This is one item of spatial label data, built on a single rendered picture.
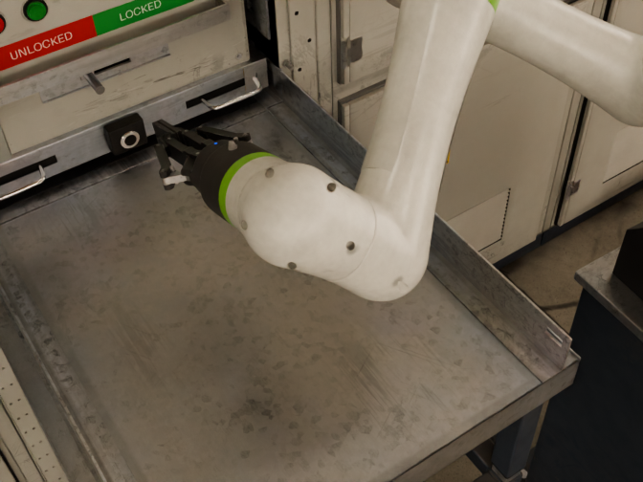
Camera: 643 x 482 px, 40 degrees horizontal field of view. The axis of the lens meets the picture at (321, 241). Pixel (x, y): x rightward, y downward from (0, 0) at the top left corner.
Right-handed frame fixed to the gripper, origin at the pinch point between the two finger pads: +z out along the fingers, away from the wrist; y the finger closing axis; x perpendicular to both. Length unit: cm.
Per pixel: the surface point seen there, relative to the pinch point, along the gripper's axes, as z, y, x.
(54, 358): -4.7, -25.8, -20.4
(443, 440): -41, 9, -34
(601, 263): -24, 53, -38
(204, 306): -7.7, -5.2, -21.9
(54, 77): 15.9, -8.7, 8.6
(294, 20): 17.4, 30.9, 3.2
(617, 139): 40, 124, -63
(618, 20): 26, 112, -26
